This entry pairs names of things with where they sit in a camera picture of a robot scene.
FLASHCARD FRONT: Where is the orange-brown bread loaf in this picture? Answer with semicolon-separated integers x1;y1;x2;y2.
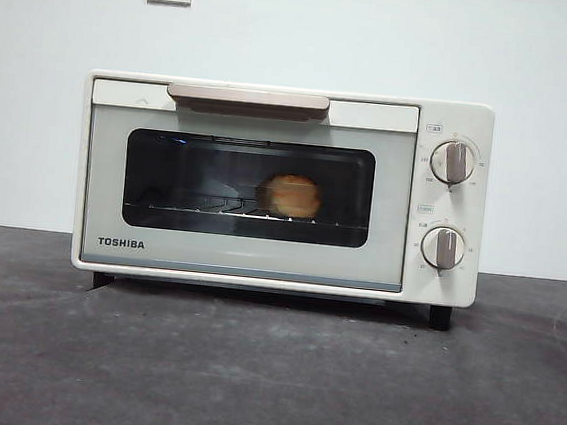
255;170;326;222

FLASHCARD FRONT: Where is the cream oven knob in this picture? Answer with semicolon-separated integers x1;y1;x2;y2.
419;224;469;271
427;138;478;187

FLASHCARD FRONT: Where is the cream Toshiba toaster oven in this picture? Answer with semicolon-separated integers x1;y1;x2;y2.
65;66;497;335

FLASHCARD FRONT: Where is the glass oven door with handle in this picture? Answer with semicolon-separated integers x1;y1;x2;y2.
75;73;421;293

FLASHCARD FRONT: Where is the metal wire oven rack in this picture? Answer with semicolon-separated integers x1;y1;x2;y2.
147;201;342;228

